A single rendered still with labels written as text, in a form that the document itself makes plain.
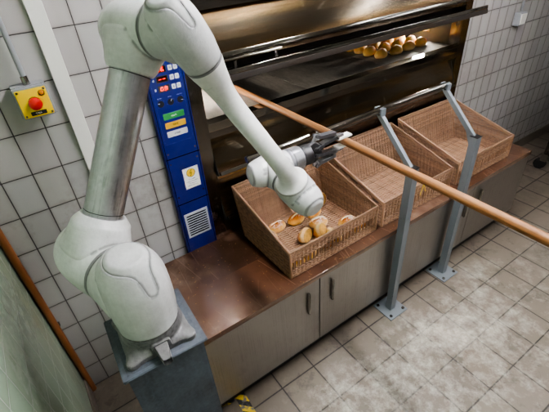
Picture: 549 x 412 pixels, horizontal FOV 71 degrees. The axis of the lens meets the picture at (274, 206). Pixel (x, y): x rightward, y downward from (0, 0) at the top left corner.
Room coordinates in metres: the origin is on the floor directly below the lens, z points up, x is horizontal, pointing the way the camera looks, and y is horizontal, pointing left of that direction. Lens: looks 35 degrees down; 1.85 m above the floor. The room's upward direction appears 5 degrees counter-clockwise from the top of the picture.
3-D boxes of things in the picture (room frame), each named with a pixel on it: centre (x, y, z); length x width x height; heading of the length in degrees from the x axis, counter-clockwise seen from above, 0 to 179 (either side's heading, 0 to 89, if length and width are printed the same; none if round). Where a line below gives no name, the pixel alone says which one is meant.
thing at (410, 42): (2.78, -0.75, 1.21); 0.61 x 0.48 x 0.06; 32
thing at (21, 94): (1.26, 0.75, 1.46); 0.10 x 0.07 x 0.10; 122
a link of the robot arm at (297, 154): (1.20, -0.08, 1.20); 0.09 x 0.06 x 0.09; 32
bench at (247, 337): (1.79, -0.55, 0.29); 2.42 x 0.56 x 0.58; 122
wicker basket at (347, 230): (1.57, -0.15, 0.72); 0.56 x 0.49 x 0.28; 123
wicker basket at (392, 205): (1.88, -0.65, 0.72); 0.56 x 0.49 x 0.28; 122
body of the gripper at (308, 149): (1.24, -0.14, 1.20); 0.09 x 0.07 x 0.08; 122
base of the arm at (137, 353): (0.66, 0.34, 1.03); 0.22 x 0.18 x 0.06; 30
